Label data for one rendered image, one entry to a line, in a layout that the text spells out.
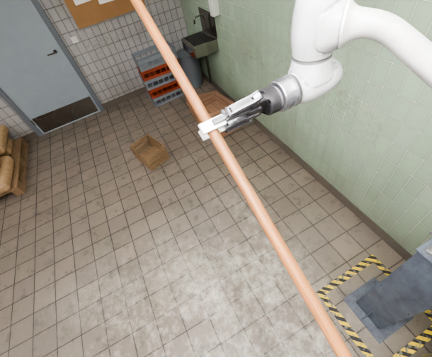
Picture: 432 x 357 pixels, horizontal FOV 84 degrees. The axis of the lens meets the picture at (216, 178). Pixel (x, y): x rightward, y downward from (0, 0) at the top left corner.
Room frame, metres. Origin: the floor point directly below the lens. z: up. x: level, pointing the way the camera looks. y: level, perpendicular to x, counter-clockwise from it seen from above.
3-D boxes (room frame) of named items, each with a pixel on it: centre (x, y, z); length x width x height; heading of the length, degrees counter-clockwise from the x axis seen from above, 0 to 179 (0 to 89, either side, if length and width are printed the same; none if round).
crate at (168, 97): (3.91, 0.44, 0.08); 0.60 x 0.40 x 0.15; 108
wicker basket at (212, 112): (2.74, -0.20, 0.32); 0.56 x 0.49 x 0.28; 24
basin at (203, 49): (3.55, -0.25, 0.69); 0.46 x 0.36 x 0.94; 16
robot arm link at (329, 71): (0.61, -0.35, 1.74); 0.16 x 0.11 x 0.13; 106
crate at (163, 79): (3.91, 0.45, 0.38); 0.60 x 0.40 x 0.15; 104
